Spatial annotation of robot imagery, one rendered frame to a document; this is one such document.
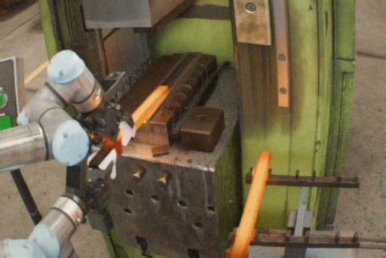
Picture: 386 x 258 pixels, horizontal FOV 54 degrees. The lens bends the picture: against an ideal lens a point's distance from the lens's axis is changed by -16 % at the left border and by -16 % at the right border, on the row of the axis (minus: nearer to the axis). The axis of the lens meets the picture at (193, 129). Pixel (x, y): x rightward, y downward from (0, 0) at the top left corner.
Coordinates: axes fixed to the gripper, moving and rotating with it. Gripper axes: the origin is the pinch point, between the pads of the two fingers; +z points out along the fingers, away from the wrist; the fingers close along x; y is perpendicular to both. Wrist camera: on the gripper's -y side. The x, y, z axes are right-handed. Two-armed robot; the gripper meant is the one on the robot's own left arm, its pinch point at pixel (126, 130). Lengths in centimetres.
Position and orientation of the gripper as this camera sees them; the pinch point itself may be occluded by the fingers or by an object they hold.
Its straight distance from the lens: 114.9
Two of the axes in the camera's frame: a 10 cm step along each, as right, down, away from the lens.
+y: -2.6, 8.9, -3.8
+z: 2.7, 4.5, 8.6
